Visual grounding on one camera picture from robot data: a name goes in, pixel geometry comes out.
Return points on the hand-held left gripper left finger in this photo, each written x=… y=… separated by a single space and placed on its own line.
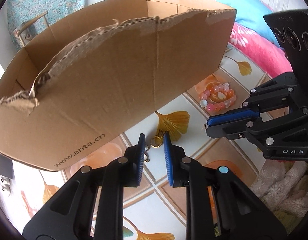
x=141 y=160

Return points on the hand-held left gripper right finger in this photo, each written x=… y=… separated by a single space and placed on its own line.
x=169 y=160

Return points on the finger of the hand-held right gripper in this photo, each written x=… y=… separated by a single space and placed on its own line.
x=231 y=117
x=233 y=131

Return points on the gold clasp charm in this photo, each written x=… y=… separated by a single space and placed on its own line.
x=147 y=155

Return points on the gold leaf charm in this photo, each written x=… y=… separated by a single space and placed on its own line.
x=162 y=132

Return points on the torn cardboard box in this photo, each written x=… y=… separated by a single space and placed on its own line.
x=106 y=80

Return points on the ginkgo print tablecloth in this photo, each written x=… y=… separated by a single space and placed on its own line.
x=213 y=152

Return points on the pink floral blanket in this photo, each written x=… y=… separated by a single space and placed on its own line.
x=261 y=55

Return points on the blue pillow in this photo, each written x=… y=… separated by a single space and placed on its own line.
x=248 y=12

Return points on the wooden chair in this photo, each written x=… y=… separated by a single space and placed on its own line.
x=31 y=27

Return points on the floral cloth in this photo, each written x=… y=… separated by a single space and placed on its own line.
x=56 y=2

